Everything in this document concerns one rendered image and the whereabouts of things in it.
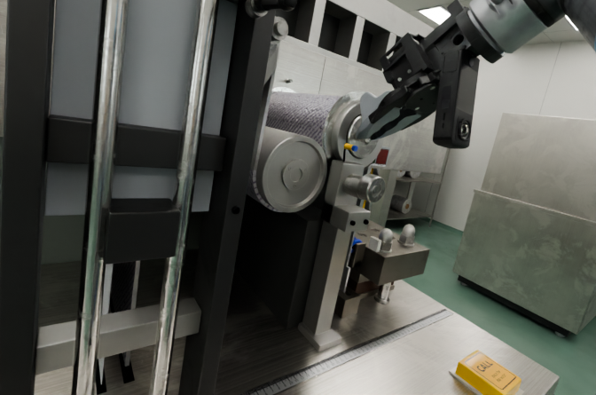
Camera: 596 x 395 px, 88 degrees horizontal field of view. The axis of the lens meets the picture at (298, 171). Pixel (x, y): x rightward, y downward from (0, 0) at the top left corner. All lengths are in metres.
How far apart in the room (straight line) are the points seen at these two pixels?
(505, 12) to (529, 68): 4.96
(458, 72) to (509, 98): 4.92
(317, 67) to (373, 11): 0.26
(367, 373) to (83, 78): 0.52
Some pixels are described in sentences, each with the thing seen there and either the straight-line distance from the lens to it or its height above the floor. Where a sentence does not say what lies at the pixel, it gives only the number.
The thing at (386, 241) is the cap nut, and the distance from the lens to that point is 0.66.
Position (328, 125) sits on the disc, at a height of 1.26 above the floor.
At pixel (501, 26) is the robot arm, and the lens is 0.41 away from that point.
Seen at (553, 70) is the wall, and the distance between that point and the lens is 5.27.
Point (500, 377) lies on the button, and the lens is 0.66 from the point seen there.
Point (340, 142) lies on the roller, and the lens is 0.51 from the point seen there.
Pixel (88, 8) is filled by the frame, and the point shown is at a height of 1.30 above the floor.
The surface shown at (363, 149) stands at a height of 1.23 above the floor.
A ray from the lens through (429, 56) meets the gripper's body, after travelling 0.46.
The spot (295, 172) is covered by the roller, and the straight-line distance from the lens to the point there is 0.47.
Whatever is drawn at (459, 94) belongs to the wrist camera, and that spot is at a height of 1.32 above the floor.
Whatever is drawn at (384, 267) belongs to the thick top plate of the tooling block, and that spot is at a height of 1.01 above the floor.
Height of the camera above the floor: 1.26
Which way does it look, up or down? 9 degrees down
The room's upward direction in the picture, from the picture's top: 11 degrees clockwise
